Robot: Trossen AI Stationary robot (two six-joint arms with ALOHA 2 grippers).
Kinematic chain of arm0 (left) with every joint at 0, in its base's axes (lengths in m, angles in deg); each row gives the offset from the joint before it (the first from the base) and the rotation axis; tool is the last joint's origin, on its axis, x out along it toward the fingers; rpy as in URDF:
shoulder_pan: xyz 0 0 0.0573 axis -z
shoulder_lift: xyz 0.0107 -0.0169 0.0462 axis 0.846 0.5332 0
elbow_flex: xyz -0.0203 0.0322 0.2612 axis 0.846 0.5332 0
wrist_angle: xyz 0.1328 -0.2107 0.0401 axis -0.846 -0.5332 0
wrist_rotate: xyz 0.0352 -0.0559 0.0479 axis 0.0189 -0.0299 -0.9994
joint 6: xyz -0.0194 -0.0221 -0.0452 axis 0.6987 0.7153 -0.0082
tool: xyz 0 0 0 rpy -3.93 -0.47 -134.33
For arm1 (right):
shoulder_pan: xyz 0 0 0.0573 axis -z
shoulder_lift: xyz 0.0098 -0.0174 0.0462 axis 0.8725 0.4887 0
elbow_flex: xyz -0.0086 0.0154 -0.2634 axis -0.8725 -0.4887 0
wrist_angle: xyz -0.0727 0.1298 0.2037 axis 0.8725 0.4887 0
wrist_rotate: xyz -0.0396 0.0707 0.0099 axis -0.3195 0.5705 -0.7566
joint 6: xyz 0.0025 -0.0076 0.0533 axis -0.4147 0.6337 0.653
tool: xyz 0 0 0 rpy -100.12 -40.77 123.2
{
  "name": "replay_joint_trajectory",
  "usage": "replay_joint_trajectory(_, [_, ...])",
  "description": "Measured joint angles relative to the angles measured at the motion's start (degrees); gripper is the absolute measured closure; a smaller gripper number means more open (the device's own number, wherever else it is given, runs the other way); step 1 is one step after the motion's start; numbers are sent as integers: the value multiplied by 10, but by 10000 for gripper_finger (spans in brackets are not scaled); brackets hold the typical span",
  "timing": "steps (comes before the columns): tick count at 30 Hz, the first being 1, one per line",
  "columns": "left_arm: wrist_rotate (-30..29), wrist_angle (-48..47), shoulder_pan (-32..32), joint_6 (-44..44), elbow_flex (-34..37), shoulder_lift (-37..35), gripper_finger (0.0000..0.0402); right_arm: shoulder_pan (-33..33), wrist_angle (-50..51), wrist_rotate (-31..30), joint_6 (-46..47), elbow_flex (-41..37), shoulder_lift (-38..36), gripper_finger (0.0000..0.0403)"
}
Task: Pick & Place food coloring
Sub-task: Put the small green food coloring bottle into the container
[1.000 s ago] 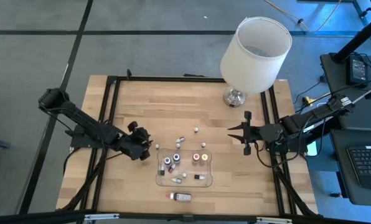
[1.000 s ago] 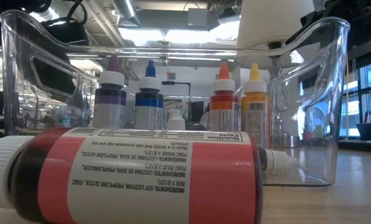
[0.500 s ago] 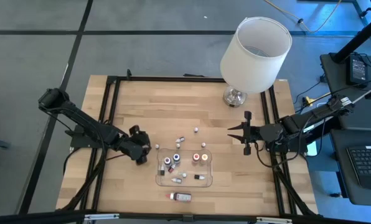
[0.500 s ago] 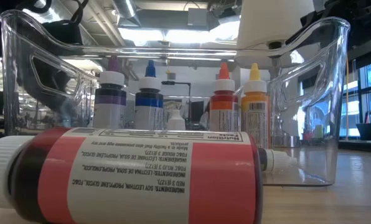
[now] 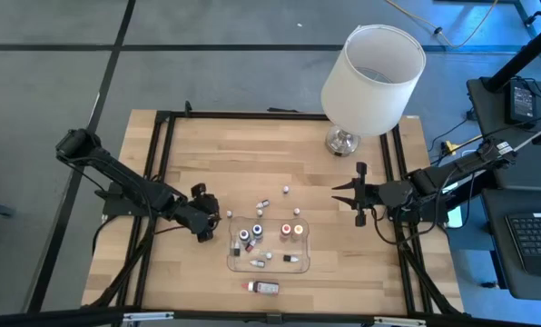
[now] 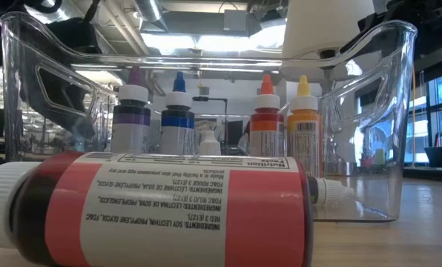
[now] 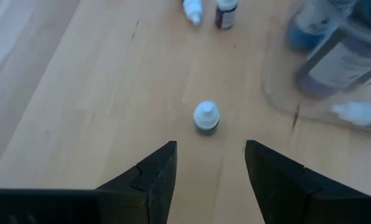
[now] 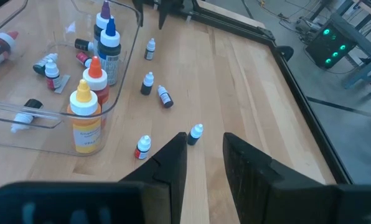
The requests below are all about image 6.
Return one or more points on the blue food coloring bottle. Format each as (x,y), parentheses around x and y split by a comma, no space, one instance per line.
(177,126)

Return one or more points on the large red food coloring bottle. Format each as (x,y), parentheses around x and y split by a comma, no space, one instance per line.
(150,211)

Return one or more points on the white shade table lamp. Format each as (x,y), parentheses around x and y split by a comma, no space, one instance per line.
(325,26)

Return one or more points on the black computer monitor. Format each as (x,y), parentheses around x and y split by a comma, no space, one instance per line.
(235,133)

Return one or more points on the silver ventilation duct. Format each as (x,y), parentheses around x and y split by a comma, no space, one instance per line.
(150,11)

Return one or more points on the orange food coloring bottle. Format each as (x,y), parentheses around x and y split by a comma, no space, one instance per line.
(267,126)

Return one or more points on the small white-capped dropper bottle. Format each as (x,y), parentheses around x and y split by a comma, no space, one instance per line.
(210,145)

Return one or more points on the clear plastic bin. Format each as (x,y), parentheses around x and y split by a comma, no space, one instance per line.
(391,167)

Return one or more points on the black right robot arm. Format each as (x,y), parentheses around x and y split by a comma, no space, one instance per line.
(428,22)

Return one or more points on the purple food coloring bottle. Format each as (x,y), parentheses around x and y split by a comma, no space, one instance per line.
(132,122)

